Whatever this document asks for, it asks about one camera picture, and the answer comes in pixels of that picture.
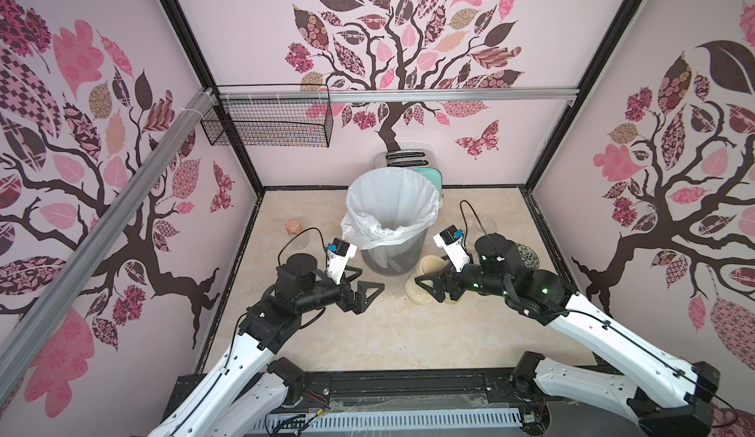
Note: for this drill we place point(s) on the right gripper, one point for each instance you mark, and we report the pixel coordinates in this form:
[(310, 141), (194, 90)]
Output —
[(447, 285)]

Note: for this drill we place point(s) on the grey mesh trash bin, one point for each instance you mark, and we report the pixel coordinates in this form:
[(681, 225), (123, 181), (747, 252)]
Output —
[(395, 260)]

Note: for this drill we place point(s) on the small bottle with cork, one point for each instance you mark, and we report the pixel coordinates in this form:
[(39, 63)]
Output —
[(299, 239)]

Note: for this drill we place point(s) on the glass jar beige lid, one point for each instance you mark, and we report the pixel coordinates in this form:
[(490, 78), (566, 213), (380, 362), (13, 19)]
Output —
[(416, 294)]

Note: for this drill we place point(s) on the white plastic trash bag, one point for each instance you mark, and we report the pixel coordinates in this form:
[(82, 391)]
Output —
[(389, 206)]

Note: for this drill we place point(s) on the aluminium rail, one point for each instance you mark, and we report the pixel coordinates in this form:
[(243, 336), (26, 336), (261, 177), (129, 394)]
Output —
[(27, 339), (424, 95)]

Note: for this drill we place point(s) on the patterned ceramic bowl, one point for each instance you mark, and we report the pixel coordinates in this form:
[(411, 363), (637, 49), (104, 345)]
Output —
[(529, 257)]

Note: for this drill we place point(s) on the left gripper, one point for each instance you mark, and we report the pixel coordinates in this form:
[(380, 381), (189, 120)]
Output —
[(359, 304)]

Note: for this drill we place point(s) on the black wire basket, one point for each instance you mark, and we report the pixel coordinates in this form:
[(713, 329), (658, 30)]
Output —
[(271, 115)]

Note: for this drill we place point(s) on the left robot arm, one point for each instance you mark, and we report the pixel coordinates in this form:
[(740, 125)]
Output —
[(249, 381)]

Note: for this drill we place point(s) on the mint green toaster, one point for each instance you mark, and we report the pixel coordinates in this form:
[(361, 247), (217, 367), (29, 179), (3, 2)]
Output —
[(421, 161)]

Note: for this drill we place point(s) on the aluminium rail back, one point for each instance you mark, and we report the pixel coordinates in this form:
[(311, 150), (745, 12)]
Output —
[(424, 95)]

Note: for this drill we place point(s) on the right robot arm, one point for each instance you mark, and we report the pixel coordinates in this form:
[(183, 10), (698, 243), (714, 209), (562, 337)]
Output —
[(661, 394)]

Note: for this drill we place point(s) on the aluminium rail left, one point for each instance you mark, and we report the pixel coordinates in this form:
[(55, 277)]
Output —
[(27, 339)]

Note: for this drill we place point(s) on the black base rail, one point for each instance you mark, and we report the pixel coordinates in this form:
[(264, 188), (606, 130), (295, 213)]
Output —
[(411, 390)]

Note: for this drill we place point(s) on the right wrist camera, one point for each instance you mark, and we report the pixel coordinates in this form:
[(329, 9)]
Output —
[(450, 240)]

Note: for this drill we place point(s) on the white slotted cable duct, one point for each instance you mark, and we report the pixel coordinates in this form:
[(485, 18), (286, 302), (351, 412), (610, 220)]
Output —
[(381, 422)]

